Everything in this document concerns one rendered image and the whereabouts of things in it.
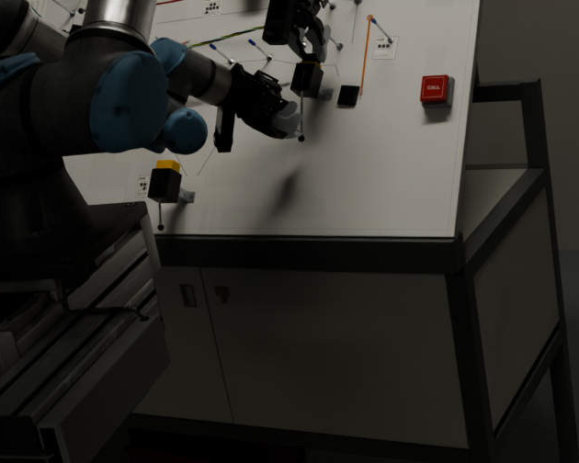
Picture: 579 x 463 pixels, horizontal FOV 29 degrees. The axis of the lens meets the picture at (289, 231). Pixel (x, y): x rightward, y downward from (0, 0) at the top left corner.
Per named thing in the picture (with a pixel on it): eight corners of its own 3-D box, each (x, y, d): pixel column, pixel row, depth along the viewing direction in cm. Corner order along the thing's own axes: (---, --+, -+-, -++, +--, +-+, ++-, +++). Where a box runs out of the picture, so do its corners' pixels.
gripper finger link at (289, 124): (321, 127, 212) (285, 108, 206) (300, 148, 214) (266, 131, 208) (315, 117, 214) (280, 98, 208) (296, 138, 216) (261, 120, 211)
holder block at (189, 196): (168, 239, 230) (141, 226, 221) (178, 183, 233) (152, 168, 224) (187, 239, 228) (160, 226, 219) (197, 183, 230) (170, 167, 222)
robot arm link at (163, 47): (132, 73, 196) (152, 29, 195) (181, 96, 203) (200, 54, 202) (152, 82, 190) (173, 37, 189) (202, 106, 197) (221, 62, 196)
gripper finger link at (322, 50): (345, 45, 218) (325, 8, 212) (333, 65, 215) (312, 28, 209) (332, 46, 220) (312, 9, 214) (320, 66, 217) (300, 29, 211)
